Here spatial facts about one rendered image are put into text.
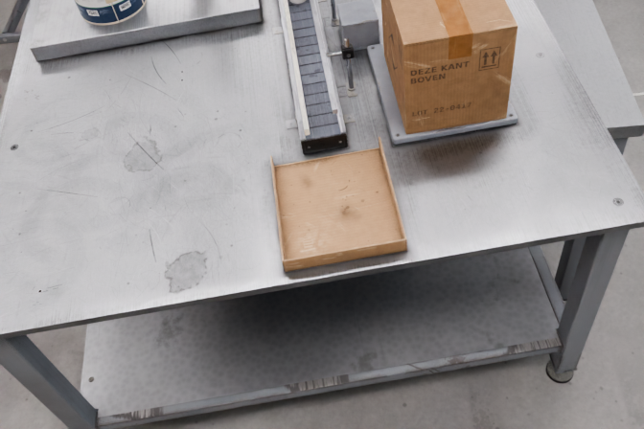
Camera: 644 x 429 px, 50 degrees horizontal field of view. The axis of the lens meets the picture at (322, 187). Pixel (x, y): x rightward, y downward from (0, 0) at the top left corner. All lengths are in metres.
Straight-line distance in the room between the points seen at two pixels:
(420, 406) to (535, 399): 0.34
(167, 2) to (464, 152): 1.01
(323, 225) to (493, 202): 0.37
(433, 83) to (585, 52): 0.52
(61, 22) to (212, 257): 0.99
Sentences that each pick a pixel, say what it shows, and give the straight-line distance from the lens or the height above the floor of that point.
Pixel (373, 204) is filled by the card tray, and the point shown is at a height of 0.83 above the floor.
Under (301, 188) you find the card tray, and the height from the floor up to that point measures 0.83.
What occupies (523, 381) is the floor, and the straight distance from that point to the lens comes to 2.25.
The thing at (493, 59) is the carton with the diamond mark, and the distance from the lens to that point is 1.55.
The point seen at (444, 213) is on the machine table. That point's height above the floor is 0.83.
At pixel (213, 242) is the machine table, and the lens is 1.54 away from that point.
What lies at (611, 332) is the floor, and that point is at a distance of 2.38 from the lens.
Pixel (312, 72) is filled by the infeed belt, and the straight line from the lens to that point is 1.79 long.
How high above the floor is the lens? 2.04
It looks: 50 degrees down
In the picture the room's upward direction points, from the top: 10 degrees counter-clockwise
